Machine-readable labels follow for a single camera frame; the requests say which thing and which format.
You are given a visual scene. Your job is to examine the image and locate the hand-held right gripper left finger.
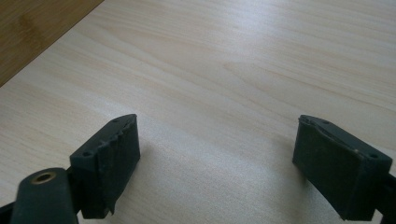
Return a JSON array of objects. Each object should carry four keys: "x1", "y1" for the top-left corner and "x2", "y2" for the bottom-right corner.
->
[{"x1": 69, "y1": 113, "x2": 141, "y2": 220}]

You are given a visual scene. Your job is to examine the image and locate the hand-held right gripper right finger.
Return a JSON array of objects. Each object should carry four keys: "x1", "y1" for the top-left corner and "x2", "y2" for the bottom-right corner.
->
[{"x1": 291, "y1": 114, "x2": 394, "y2": 222}]

